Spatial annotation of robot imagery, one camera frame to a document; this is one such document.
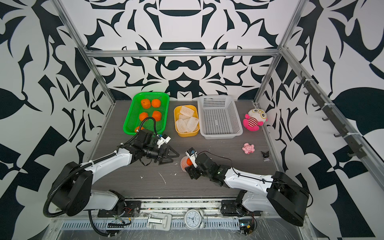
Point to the small black toy figure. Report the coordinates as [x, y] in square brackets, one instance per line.
[266, 156]

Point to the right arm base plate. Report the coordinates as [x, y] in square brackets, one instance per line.
[231, 207]

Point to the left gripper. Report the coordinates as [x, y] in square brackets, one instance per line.
[168, 156]

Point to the small green circuit board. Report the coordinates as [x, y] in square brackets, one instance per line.
[247, 226]

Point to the white analog clock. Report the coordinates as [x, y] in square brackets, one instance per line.
[193, 220]

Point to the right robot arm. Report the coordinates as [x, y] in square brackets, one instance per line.
[275, 193]

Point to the white perforated plastic basket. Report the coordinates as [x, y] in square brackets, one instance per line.
[218, 117]

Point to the green plastic basket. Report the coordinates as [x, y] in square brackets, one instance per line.
[132, 120]

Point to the orange toy fruit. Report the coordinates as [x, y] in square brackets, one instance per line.
[146, 103]

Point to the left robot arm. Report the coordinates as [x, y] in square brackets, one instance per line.
[72, 192]

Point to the yellow plastic tray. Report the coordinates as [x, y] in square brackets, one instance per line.
[177, 116]

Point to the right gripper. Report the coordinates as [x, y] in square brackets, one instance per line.
[190, 170]

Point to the black hook rail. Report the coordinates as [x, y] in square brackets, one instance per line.
[333, 115]

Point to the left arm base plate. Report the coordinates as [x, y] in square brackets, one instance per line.
[129, 209]

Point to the pink white plush toy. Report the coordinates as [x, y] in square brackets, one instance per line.
[254, 119]

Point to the small pink plush toy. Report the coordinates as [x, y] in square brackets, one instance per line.
[248, 149]

